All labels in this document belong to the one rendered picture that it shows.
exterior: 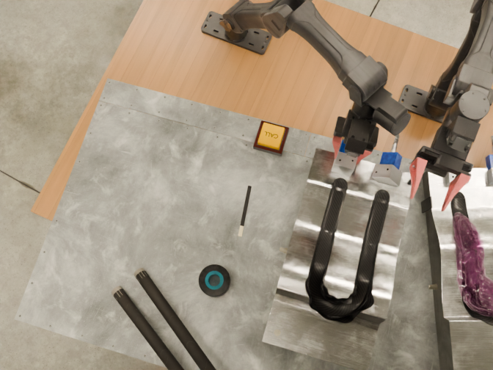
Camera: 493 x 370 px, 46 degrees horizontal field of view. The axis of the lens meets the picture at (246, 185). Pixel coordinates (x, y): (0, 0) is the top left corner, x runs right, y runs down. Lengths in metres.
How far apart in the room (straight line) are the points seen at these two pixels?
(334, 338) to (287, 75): 0.73
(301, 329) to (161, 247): 0.42
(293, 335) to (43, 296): 0.65
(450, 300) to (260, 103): 0.71
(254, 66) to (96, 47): 1.18
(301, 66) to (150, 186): 0.54
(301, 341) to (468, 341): 0.38
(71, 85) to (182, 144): 1.15
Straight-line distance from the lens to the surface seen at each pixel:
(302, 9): 1.29
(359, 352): 1.46
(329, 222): 1.46
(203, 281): 1.48
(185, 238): 1.54
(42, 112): 2.67
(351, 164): 1.44
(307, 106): 1.63
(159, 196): 1.57
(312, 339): 1.45
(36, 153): 2.61
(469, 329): 1.47
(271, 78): 1.66
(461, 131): 1.13
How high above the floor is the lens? 2.30
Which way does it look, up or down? 75 degrees down
